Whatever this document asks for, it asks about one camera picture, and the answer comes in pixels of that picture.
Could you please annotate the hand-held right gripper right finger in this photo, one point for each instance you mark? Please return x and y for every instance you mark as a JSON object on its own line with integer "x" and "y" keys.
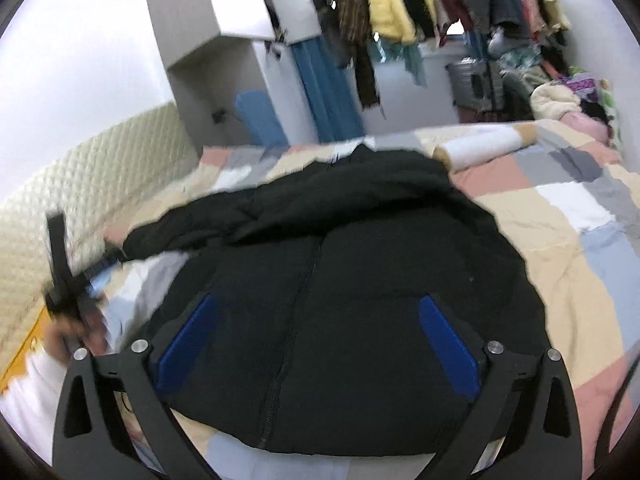
{"x": 450, "y": 347}

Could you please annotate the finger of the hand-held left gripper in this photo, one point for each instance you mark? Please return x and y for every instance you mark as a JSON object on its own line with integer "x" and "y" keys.
{"x": 106, "y": 260}

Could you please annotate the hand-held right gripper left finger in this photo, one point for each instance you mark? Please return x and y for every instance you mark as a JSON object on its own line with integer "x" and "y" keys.
{"x": 187, "y": 347}

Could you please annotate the black zip jacket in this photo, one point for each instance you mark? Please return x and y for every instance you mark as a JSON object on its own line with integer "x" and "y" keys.
{"x": 345, "y": 280}

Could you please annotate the person's left forearm white sleeve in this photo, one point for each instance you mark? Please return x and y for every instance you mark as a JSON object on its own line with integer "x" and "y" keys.
{"x": 32, "y": 390}

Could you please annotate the pile of mixed clothes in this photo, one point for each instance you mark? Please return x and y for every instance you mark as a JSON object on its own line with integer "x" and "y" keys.
{"x": 575, "y": 85}

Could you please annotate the row of hanging clothes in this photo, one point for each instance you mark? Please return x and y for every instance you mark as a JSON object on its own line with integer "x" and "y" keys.
{"x": 480, "y": 0}

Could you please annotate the person's left hand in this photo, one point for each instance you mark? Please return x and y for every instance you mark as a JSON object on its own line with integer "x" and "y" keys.
{"x": 67, "y": 335}

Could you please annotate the cream quilted headboard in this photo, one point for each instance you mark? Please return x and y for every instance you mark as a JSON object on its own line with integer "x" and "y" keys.
{"x": 75, "y": 185}

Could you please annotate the yellow cloth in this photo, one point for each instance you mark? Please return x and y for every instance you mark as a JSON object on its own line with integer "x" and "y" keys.
{"x": 20, "y": 360}

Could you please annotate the patchwork pastel bed blanket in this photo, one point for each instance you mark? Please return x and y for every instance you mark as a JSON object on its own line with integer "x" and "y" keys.
{"x": 565, "y": 240}

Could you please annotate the white roll with cardboard core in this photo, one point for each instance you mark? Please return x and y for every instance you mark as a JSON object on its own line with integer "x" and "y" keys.
{"x": 480, "y": 147}

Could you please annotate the blue flat board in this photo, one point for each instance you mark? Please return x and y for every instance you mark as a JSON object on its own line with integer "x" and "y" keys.
{"x": 261, "y": 120}

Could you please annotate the grey laundry basket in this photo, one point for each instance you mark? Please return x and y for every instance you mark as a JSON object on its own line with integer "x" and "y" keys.
{"x": 470, "y": 85}

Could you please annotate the grey wardrobe cabinet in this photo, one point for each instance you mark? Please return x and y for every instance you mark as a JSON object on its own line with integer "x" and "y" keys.
{"x": 210, "y": 15}

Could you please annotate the cream fleece cloth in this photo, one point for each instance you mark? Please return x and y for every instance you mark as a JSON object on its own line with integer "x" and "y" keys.
{"x": 552, "y": 101}

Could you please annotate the blue hanging curtain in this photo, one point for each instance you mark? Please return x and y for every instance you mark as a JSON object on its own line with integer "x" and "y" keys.
{"x": 325, "y": 95}

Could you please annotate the dark plaid hanging garment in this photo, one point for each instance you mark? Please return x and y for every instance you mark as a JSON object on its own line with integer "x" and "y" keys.
{"x": 350, "y": 15}

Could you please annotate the yellow hanging jacket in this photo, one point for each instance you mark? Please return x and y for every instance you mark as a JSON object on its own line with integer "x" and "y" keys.
{"x": 387, "y": 5}

